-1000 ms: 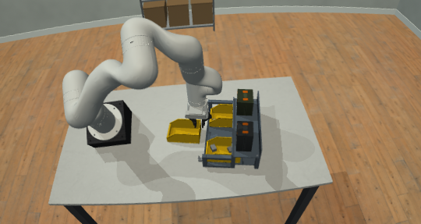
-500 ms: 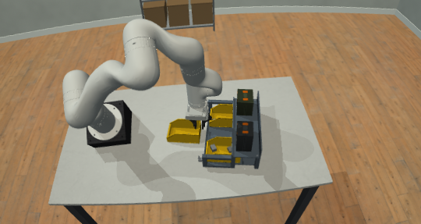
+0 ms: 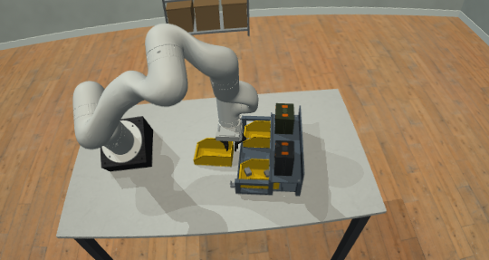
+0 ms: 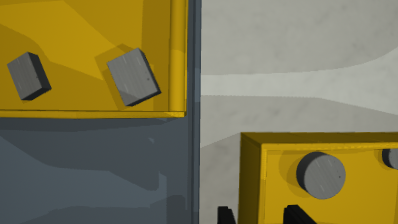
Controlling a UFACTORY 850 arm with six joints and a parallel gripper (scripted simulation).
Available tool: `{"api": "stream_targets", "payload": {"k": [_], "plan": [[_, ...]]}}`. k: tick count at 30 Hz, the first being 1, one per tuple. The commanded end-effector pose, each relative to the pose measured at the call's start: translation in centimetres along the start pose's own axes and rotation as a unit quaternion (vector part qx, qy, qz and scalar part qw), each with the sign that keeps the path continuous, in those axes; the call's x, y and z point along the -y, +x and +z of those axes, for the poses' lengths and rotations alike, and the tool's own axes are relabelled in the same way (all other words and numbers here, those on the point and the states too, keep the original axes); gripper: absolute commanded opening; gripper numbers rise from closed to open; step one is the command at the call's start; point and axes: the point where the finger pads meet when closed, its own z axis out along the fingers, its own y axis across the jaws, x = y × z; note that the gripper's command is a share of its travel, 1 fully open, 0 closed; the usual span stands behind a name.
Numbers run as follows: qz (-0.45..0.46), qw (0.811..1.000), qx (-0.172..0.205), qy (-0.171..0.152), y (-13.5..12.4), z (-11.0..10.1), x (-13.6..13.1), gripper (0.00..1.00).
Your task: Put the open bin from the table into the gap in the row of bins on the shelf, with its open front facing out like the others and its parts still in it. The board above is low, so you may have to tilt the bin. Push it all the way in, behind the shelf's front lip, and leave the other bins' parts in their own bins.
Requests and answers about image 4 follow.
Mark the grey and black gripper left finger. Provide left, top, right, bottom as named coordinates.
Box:
left=217, top=206, right=236, bottom=224

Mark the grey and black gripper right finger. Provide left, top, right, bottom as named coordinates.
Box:
left=283, top=205, right=317, bottom=224

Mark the yellow open-front bin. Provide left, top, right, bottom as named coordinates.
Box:
left=0, top=0, right=188, bottom=119
left=238, top=132, right=398, bottom=224

